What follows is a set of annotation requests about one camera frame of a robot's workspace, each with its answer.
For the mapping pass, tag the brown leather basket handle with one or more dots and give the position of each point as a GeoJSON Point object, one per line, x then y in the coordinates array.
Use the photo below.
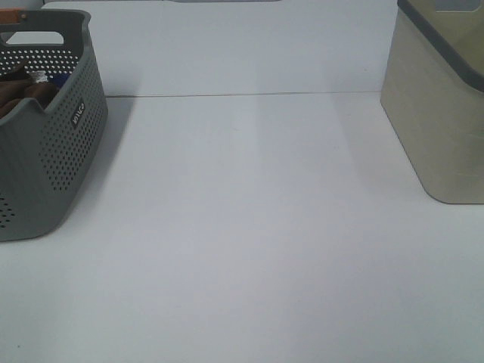
{"type": "Point", "coordinates": [9, 16]}

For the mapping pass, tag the grey perforated plastic basket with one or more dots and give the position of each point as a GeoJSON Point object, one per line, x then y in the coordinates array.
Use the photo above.
{"type": "Point", "coordinates": [46, 153]}

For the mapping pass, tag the blue cloth in basket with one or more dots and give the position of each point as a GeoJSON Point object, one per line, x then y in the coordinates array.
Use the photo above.
{"type": "Point", "coordinates": [59, 80]}

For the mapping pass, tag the beige basket with grey rim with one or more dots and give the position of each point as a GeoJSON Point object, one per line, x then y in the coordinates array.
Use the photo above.
{"type": "Point", "coordinates": [433, 95]}

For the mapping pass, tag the brown towel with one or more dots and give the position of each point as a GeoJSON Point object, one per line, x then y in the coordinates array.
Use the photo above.
{"type": "Point", "coordinates": [19, 84]}

